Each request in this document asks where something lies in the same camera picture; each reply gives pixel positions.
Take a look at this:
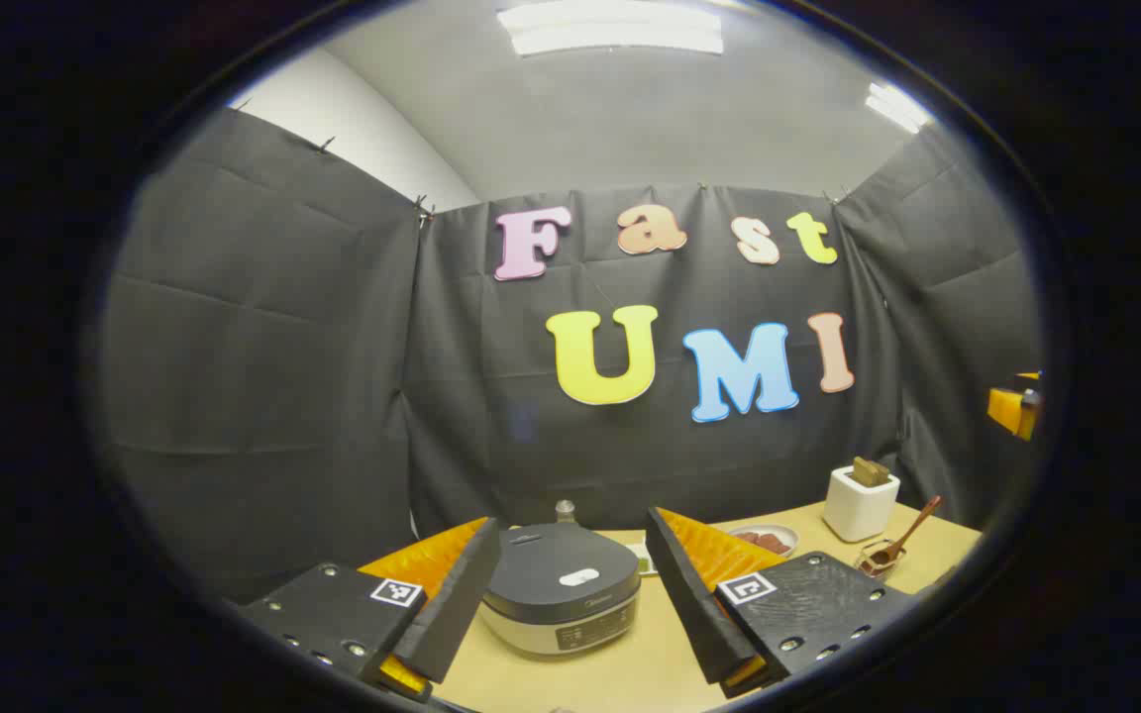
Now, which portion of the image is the white toaster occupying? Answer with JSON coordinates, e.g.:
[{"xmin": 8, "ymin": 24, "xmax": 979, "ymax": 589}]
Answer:
[{"xmin": 823, "ymin": 465, "xmax": 901, "ymax": 543}]

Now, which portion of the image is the metal wire chopstick holder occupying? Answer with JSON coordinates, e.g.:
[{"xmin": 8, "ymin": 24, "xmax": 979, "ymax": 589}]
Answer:
[{"xmin": 856, "ymin": 540, "xmax": 908, "ymax": 578}]

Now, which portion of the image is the brown wooden spoon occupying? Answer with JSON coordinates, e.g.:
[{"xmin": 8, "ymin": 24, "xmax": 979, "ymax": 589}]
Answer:
[{"xmin": 868, "ymin": 495, "xmax": 943, "ymax": 570}]

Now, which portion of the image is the white round plate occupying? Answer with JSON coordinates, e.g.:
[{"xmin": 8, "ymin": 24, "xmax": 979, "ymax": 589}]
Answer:
[{"xmin": 726, "ymin": 524, "xmax": 800, "ymax": 559}]

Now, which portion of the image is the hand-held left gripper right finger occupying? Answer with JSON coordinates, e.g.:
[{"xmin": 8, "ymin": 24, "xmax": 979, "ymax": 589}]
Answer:
[{"xmin": 645, "ymin": 507, "xmax": 918, "ymax": 699}]

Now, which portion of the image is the black backdrop cloth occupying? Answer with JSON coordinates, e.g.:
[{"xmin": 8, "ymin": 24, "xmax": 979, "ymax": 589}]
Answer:
[{"xmin": 100, "ymin": 107, "xmax": 1042, "ymax": 605}]

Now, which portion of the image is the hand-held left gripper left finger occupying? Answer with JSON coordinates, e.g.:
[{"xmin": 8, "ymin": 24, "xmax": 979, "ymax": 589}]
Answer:
[{"xmin": 239, "ymin": 517, "xmax": 503, "ymax": 702}]

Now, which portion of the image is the grey rice cooker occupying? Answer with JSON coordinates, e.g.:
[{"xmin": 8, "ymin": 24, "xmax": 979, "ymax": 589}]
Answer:
[{"xmin": 479, "ymin": 522, "xmax": 643, "ymax": 657}]

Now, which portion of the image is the large ceiling light panel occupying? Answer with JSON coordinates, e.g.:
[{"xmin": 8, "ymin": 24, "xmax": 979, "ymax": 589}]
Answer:
[{"xmin": 496, "ymin": 0, "xmax": 725, "ymax": 57}]

